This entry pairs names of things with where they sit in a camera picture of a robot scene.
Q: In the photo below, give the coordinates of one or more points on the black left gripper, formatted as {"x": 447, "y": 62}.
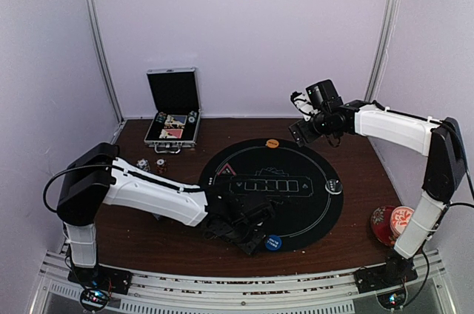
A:
{"x": 252, "y": 246}

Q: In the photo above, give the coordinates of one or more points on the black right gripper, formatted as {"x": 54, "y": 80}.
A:
{"x": 309, "y": 135}

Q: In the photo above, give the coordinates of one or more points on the blue small blind button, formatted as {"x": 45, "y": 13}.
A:
{"x": 273, "y": 243}

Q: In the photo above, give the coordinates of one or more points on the orange big blind button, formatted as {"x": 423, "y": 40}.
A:
{"x": 272, "y": 143}

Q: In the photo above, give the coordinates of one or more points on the red triangular all-in marker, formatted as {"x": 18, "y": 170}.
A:
{"x": 226, "y": 169}

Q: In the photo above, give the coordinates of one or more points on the black white dealer button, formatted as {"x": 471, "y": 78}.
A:
{"x": 333, "y": 187}

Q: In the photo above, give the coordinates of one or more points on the blue white 10 chip stack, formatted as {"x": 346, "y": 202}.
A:
{"x": 143, "y": 164}

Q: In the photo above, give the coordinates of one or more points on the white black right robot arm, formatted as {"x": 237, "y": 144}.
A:
{"x": 432, "y": 150}

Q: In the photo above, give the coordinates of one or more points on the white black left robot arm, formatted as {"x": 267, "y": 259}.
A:
{"x": 100, "y": 177}

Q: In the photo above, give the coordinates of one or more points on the round black poker mat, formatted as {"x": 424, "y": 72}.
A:
{"x": 290, "y": 177}

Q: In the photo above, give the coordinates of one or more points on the brown 100 chip stack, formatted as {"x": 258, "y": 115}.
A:
{"x": 161, "y": 166}

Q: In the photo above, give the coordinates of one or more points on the green chip stack in case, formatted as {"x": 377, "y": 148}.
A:
{"x": 192, "y": 117}

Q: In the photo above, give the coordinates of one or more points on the red floral plate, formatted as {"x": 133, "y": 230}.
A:
{"x": 381, "y": 225}

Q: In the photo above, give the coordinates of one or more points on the red card deck in case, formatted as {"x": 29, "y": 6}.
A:
{"x": 171, "y": 133}

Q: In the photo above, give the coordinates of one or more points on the aluminium poker case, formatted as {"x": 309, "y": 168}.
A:
{"x": 175, "y": 92}

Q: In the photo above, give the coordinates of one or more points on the blue card deck in case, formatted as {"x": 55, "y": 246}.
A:
{"x": 176, "y": 120}

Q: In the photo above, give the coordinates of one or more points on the mixed chip stack in case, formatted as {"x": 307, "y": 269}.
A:
{"x": 160, "y": 117}

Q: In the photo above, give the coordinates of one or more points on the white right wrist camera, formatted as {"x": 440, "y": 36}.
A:
{"x": 302, "y": 104}

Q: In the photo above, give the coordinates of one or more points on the front aluminium rail base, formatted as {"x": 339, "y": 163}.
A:
{"x": 329, "y": 292}

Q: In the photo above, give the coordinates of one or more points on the right metal frame post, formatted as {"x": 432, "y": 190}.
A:
{"x": 381, "y": 53}

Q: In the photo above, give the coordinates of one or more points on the metal frame post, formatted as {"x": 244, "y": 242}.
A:
{"x": 381, "y": 53}
{"x": 102, "y": 59}

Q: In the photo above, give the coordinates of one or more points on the left metal frame post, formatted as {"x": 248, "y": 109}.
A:
{"x": 102, "y": 59}

